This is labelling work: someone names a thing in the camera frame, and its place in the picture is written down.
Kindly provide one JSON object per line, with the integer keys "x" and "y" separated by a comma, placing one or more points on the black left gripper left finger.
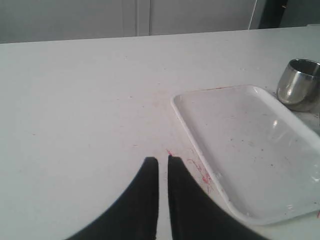
{"x": 134, "y": 215}

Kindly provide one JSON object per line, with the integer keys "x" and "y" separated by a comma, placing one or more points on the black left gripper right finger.
{"x": 194, "y": 215}

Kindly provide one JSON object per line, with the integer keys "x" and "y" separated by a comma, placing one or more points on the small steel cup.
{"x": 299, "y": 86}

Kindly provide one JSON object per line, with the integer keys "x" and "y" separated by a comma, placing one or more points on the white rectangular plastic tray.
{"x": 264, "y": 161}

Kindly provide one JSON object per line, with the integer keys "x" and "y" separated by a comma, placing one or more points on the dark vertical post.
{"x": 272, "y": 14}

